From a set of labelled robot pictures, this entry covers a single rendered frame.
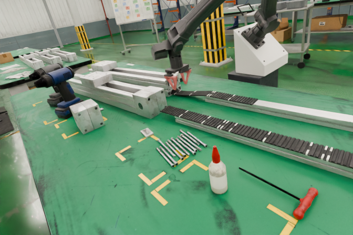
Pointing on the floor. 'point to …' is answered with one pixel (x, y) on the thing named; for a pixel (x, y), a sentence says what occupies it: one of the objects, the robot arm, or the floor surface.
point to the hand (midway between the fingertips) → (179, 85)
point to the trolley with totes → (294, 6)
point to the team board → (132, 6)
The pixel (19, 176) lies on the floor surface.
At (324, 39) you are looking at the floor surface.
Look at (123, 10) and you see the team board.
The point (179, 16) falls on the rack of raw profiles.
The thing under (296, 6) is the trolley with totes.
